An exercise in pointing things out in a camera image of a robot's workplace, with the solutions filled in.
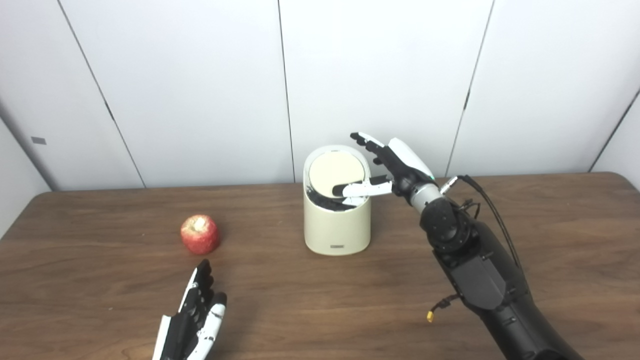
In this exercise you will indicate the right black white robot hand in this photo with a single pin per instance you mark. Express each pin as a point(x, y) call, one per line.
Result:
point(405, 167)

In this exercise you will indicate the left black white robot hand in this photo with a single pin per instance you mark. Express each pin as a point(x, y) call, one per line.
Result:
point(192, 320)

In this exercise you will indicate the round cream bin lid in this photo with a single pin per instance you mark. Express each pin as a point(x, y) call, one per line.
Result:
point(332, 167)

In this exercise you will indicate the red apple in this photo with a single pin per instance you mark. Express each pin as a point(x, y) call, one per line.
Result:
point(200, 235)

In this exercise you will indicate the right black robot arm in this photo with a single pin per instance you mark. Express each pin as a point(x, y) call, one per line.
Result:
point(475, 265)

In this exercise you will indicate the cream-colored bin body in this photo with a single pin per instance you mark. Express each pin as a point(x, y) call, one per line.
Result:
point(337, 227)

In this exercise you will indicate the small gray wall tag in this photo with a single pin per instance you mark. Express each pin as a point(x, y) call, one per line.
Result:
point(38, 140)

